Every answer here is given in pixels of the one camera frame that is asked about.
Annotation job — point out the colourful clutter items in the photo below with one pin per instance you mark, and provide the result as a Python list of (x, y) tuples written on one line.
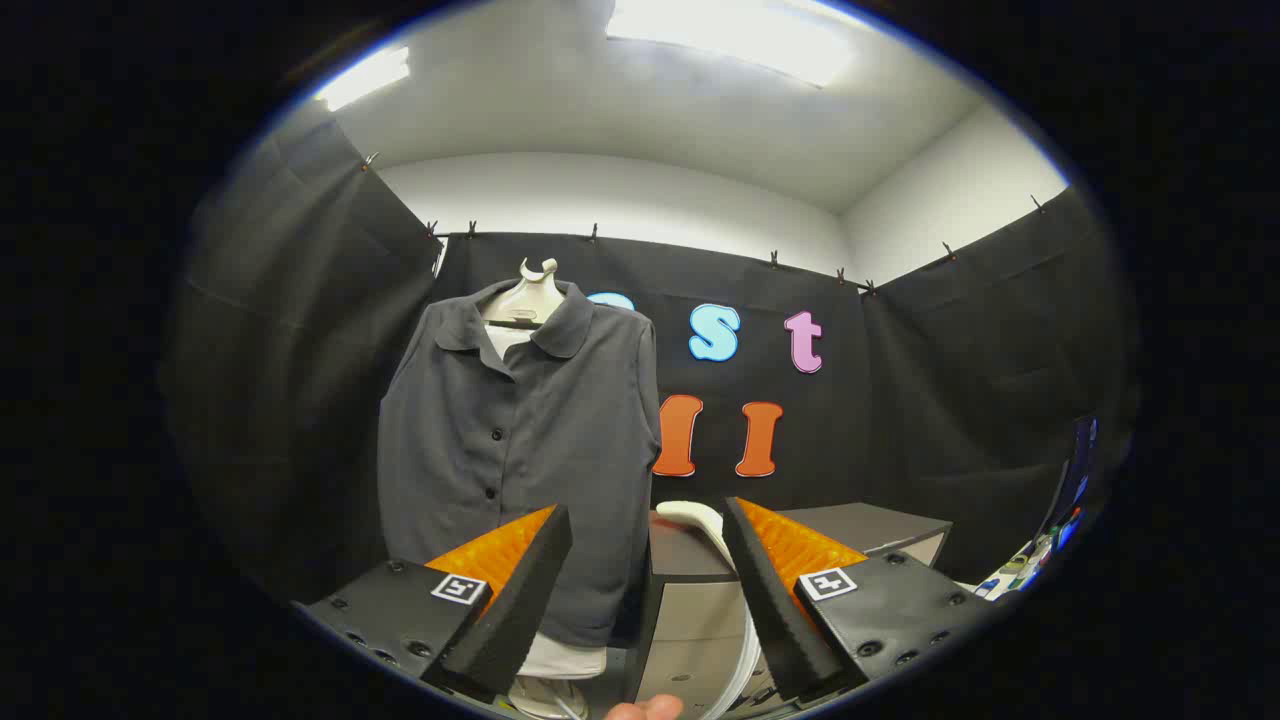
[(1030, 565)]

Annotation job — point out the grey drawer cabinet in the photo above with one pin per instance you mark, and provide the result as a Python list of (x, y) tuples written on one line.
[(700, 610)]

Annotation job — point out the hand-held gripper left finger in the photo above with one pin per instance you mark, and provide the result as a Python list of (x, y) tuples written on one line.
[(520, 600)]

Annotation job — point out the dark grey button shirt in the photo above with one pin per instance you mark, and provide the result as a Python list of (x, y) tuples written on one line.
[(560, 440)]

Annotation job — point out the small ceiling light panel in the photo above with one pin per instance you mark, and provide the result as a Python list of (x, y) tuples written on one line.
[(365, 78)]

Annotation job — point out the large ceiling light panel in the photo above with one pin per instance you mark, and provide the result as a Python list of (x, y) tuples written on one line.
[(730, 35)]

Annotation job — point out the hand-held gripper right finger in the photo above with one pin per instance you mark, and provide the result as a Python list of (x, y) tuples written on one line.
[(770, 600)]

